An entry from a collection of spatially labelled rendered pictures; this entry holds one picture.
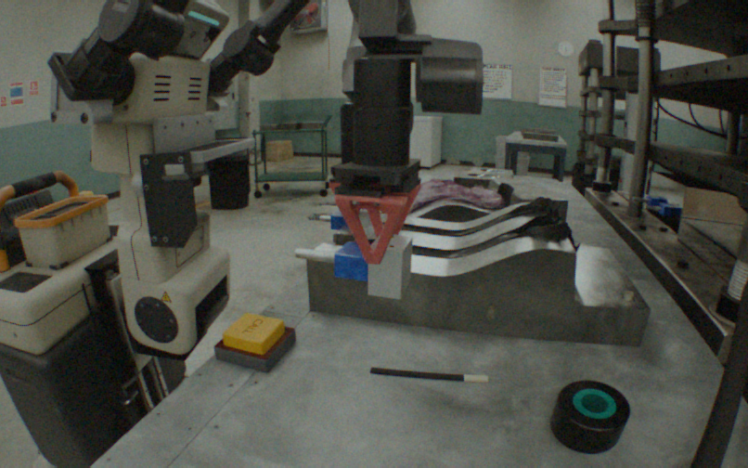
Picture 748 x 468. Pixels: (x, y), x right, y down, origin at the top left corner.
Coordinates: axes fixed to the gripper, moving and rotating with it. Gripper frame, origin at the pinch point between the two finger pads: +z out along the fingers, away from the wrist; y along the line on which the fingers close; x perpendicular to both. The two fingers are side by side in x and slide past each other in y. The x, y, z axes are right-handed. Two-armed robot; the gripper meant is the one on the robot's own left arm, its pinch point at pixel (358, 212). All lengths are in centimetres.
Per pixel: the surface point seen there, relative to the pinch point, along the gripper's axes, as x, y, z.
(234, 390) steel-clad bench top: 1.9, -40.0, 10.9
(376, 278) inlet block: -12.8, -31.8, -1.7
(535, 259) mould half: -30.3, -19.1, -0.6
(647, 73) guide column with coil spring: -77, 68, -36
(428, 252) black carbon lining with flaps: -14.7, -9.8, 3.0
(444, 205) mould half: -14.2, 15.9, 1.5
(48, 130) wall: 504, 213, -34
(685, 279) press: -71, 13, 13
